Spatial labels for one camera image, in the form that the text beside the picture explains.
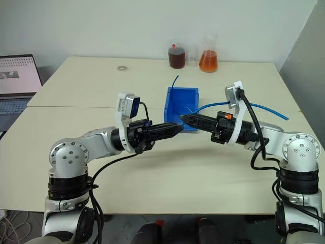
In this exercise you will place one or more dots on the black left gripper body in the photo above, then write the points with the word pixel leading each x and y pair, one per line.
pixel 137 137

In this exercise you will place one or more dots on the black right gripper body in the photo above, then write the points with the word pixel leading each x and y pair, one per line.
pixel 224 129

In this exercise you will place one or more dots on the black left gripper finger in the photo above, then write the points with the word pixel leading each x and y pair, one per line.
pixel 165 127
pixel 163 134

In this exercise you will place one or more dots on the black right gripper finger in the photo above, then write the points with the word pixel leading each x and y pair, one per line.
pixel 200 118
pixel 204 126

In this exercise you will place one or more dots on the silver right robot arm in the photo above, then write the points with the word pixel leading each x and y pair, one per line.
pixel 302 152

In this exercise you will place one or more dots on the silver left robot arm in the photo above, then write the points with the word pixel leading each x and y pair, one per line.
pixel 68 162

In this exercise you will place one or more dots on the blue plastic bin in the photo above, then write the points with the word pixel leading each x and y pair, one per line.
pixel 177 101

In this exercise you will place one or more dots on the orange liquid conical flask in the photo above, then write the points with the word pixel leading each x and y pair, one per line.
pixel 208 62

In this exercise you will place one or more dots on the clear glass beaker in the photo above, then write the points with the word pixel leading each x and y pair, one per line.
pixel 193 59

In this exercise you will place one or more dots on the beaker with dark liquid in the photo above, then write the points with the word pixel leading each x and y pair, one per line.
pixel 176 57

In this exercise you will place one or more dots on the clear tape roll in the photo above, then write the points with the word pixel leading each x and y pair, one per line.
pixel 122 68

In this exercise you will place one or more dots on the dark rounded shape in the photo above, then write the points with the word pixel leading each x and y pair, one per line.
pixel 148 233
pixel 209 232

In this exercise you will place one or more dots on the grey partition panel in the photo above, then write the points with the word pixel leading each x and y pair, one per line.
pixel 309 63

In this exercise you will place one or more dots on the open grey laptop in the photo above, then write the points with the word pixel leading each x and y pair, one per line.
pixel 15 76

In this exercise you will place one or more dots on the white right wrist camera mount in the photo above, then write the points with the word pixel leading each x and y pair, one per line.
pixel 237 122

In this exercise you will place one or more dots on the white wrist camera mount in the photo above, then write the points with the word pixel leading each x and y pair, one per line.
pixel 237 122
pixel 122 119

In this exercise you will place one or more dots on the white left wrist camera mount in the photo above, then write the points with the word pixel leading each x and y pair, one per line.
pixel 122 119

